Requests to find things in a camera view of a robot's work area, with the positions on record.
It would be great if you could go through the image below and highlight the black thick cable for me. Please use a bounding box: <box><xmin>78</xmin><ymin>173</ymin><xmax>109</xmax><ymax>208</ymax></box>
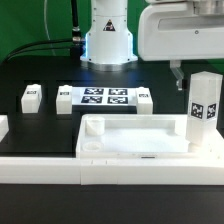
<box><xmin>3</xmin><ymin>0</ymin><xmax>86</xmax><ymax>63</ymax></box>

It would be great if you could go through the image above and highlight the thin white cable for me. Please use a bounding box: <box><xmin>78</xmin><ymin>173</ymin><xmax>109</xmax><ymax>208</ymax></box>
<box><xmin>43</xmin><ymin>0</ymin><xmax>57</xmax><ymax>57</ymax></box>

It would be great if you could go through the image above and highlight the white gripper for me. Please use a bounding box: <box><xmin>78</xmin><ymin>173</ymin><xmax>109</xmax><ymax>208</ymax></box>
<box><xmin>138</xmin><ymin>2</ymin><xmax>224</xmax><ymax>91</ymax></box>

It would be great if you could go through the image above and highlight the white left fence block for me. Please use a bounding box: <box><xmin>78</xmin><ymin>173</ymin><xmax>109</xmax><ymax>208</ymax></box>
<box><xmin>0</xmin><ymin>115</ymin><xmax>9</xmax><ymax>142</ymax></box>

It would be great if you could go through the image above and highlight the white desk top tray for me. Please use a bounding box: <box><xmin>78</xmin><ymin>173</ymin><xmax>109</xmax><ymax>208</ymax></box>
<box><xmin>76</xmin><ymin>114</ymin><xmax>224</xmax><ymax>159</ymax></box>

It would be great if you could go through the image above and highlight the fiducial marker sheet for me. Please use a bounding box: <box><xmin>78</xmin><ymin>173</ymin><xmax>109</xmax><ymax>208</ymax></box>
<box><xmin>72</xmin><ymin>87</ymin><xmax>136</xmax><ymax>106</ymax></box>

